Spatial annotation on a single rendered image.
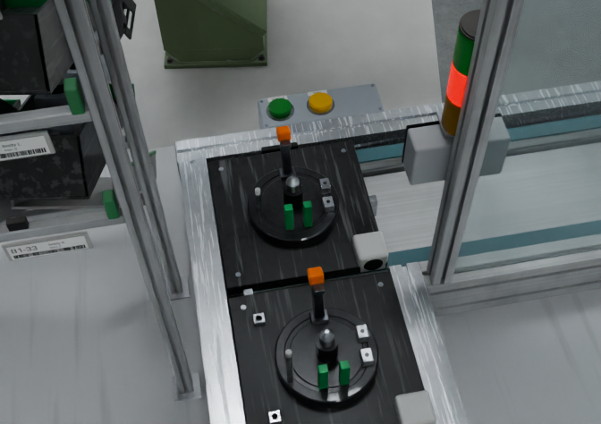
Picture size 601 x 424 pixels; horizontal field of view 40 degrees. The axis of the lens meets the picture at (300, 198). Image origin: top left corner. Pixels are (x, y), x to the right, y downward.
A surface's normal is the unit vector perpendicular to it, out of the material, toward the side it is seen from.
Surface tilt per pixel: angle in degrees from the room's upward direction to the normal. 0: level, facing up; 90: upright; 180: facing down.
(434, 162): 90
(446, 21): 0
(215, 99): 0
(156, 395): 0
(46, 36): 90
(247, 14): 41
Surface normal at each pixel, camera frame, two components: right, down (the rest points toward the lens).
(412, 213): -0.01, -0.59
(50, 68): 1.00, -0.01
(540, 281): 0.18, 0.79
